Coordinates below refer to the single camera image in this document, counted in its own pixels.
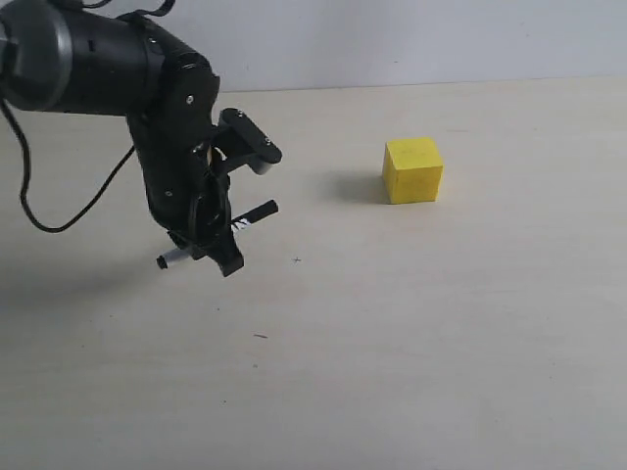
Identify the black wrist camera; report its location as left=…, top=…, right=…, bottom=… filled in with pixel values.
left=211, top=108, right=282, bottom=176

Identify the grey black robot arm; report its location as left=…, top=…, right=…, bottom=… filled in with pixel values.
left=1, top=1, right=260, bottom=275

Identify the black and white marker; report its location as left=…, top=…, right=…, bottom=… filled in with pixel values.
left=156, top=200, right=279, bottom=269

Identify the black cable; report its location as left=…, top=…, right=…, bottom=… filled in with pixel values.
left=0, top=0, right=231, bottom=241

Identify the yellow foam cube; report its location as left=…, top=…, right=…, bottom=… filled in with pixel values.
left=382, top=137, right=444, bottom=205

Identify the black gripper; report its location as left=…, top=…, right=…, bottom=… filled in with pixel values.
left=126, top=112, right=245, bottom=279

